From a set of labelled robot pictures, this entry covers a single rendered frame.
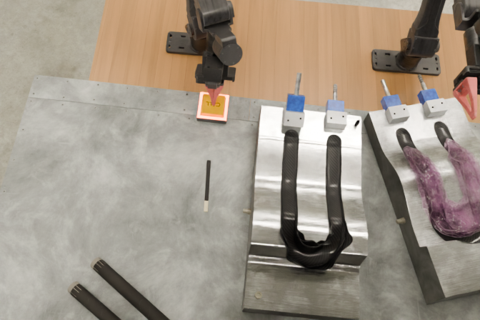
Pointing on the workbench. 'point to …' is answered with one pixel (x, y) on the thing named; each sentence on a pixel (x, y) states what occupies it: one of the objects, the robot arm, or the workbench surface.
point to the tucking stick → (207, 186)
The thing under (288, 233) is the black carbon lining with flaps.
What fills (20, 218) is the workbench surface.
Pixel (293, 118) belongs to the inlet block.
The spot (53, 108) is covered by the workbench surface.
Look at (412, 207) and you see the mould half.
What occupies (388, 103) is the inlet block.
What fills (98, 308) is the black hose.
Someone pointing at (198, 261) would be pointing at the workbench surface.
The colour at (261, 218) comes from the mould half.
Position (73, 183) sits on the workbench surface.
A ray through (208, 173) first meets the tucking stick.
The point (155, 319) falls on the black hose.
